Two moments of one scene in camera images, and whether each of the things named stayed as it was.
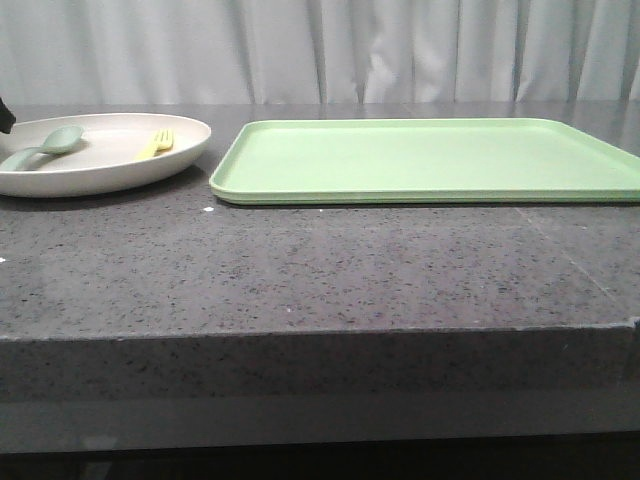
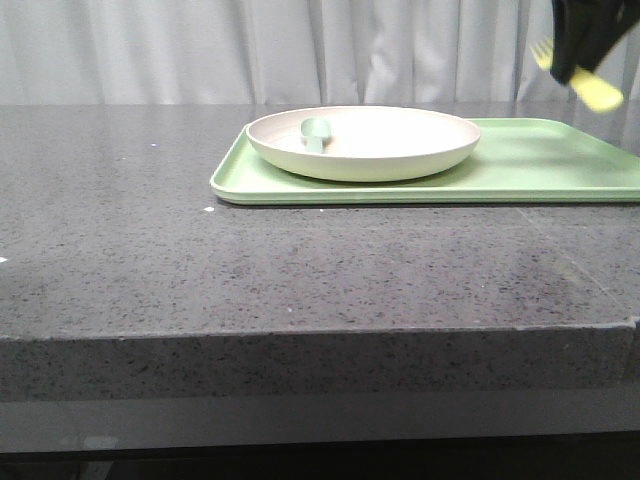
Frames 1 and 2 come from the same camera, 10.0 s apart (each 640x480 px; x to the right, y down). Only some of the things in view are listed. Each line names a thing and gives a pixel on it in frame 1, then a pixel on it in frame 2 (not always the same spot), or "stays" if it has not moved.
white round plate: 106,157 → 367,144
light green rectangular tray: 402,161 stays
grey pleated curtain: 227,52 stays
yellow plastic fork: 164,140 → 593,90
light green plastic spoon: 58,141 → 313,131
